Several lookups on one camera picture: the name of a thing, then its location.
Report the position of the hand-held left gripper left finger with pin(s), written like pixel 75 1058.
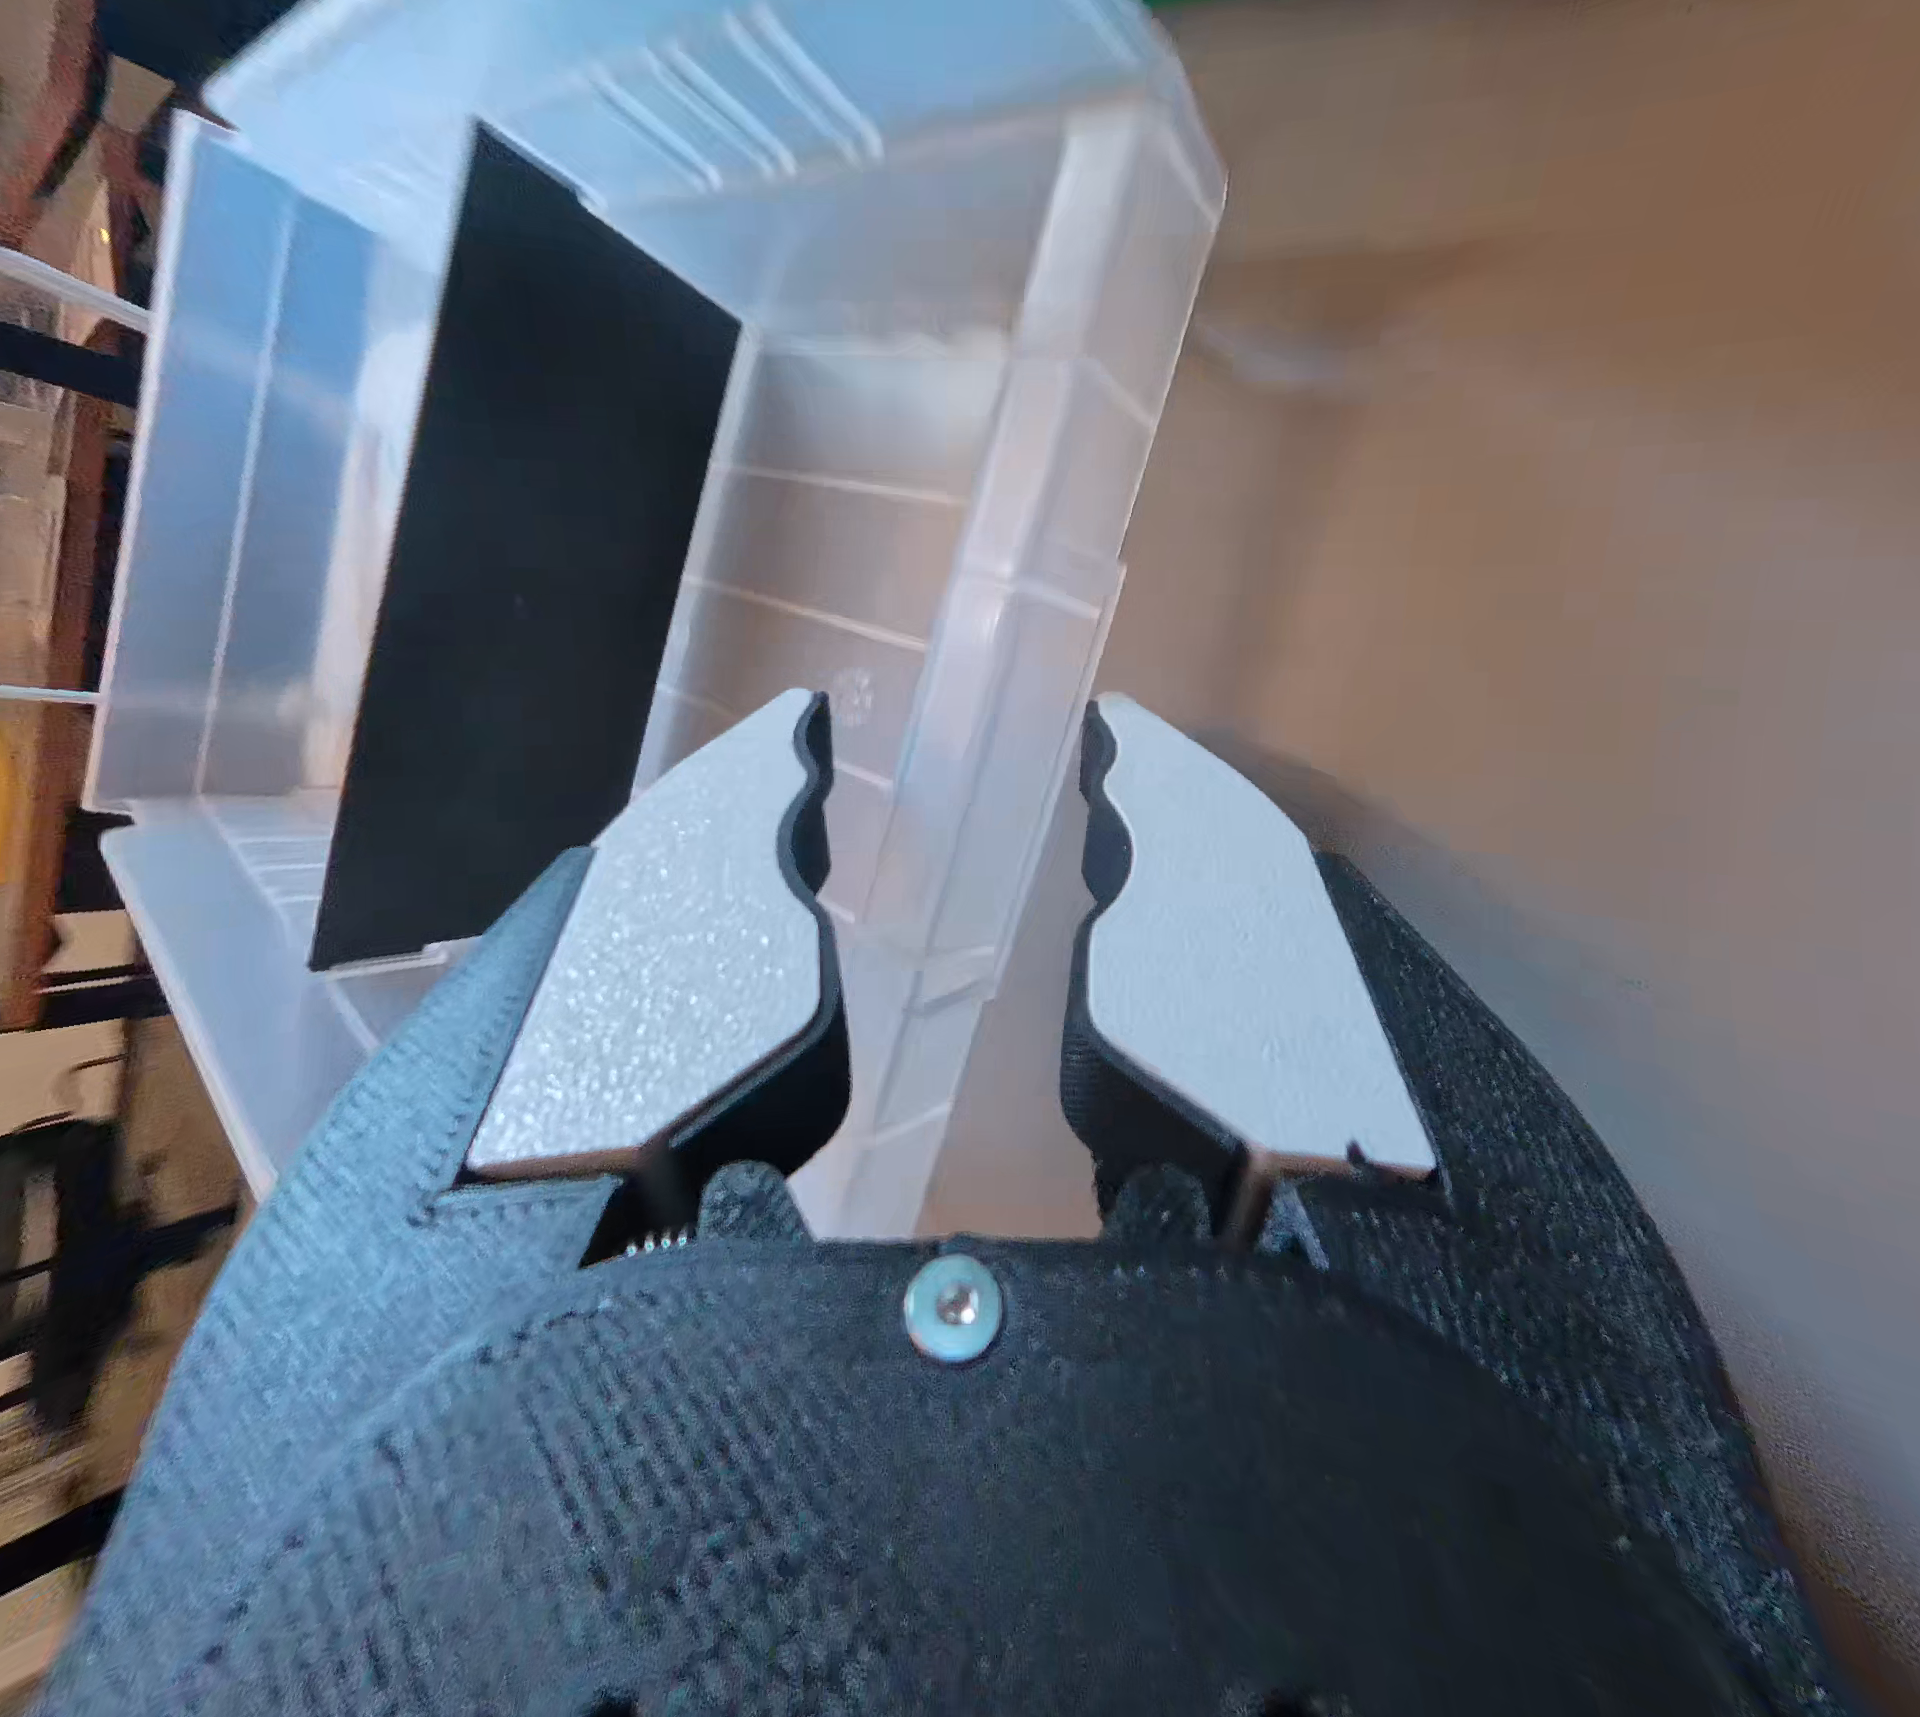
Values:
pixel 674 968

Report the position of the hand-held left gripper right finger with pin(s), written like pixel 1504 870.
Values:
pixel 1244 968

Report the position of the black usb hub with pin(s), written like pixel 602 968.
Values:
pixel 524 547

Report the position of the clear plastic bin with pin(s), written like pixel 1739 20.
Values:
pixel 901 248

